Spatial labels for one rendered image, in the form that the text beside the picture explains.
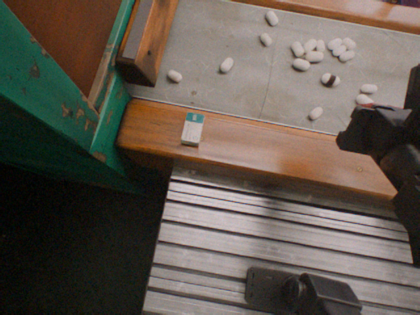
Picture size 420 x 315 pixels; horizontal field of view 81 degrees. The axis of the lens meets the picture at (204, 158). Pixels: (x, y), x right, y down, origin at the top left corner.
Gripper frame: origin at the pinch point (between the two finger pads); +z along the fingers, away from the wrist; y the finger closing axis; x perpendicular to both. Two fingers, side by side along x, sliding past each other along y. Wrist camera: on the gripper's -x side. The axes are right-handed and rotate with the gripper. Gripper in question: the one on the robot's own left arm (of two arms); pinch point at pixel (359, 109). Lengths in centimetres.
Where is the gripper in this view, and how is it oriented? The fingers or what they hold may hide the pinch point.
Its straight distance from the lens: 49.1
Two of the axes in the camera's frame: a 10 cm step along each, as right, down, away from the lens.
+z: 1.3, -5.6, 8.2
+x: -1.4, 8.1, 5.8
